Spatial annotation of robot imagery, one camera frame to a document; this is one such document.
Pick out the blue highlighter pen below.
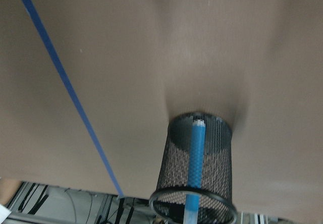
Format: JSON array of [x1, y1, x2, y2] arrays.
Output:
[[183, 119, 206, 223]]

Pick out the black mesh pen cup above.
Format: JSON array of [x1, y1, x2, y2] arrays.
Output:
[[149, 112, 237, 223]]

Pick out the blue tape line lengthwise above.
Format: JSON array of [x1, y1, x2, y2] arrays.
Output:
[[21, 0, 124, 197]]

